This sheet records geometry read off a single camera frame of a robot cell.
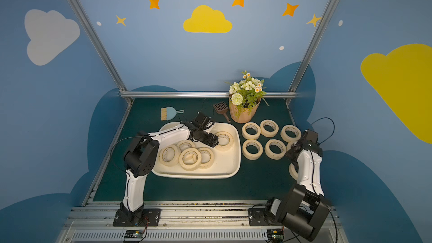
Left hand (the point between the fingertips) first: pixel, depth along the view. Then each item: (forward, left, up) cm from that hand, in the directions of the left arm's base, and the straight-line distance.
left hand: (212, 137), depth 97 cm
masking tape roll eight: (-15, +18, +2) cm, 24 cm away
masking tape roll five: (-13, +12, -2) cm, 18 cm away
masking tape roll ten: (-11, +2, -4) cm, 12 cm away
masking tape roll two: (+11, -36, -4) cm, 38 cm away
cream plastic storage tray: (-14, -8, -5) cm, 17 cm away
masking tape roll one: (-5, -37, -4) cm, 37 cm away
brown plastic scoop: (+26, -5, -2) cm, 26 cm away
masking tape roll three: (+11, -24, -2) cm, 26 cm away
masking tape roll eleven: (-19, -43, -1) cm, 47 cm away
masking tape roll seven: (-2, -45, -2) cm, 46 cm away
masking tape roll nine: (-1, -8, -3) cm, 8 cm away
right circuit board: (-46, -30, -6) cm, 55 cm away
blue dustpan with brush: (+22, +31, -5) cm, 38 cm away
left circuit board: (-47, +32, -5) cm, 57 cm away
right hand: (-14, -43, +6) cm, 46 cm away
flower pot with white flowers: (+12, -17, +22) cm, 30 cm away
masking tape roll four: (+10, -49, -2) cm, 50 cm away
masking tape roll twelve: (-4, +15, -2) cm, 16 cm away
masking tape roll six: (-2, -23, -2) cm, 24 cm away
